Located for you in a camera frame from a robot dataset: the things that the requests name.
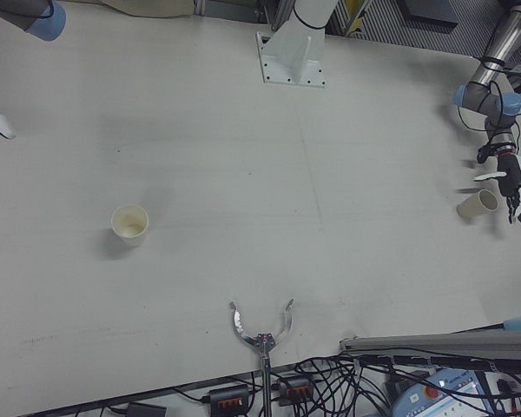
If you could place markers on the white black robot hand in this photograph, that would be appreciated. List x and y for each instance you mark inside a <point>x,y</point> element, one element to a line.
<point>514,174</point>
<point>0,123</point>

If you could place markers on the paper cup with brownish inside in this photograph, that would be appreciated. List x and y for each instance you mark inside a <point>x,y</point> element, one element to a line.
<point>475,207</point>

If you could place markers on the white paper cup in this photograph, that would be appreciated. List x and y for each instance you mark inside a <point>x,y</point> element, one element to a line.
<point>130,230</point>

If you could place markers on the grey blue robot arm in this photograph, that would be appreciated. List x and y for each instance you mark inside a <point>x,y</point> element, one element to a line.
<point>482,97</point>
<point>30,13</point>

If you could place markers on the black flat box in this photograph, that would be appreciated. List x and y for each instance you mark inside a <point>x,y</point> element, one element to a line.
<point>432,9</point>

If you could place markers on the teach pendant with red button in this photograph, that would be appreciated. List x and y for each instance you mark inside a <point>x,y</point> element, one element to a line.
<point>438,395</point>

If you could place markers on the metal reacher grabber tool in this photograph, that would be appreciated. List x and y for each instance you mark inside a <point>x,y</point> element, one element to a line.
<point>265,343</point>

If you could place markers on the black adapter with orange sockets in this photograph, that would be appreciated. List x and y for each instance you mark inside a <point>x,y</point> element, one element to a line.
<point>294,388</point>
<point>229,397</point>

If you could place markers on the black power adapter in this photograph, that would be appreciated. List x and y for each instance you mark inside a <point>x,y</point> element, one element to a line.
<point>147,410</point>

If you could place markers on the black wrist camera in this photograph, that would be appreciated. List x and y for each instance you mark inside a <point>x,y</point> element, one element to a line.
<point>485,153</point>

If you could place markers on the aluminium profile post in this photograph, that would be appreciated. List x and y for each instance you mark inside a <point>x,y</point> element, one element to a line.
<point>438,347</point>

